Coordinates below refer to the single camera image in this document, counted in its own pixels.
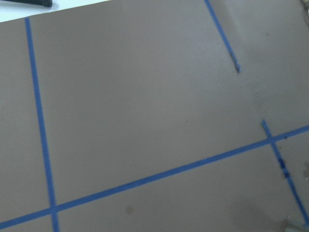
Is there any black handheld tool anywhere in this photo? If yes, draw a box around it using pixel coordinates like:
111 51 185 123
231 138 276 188
1 0 53 8

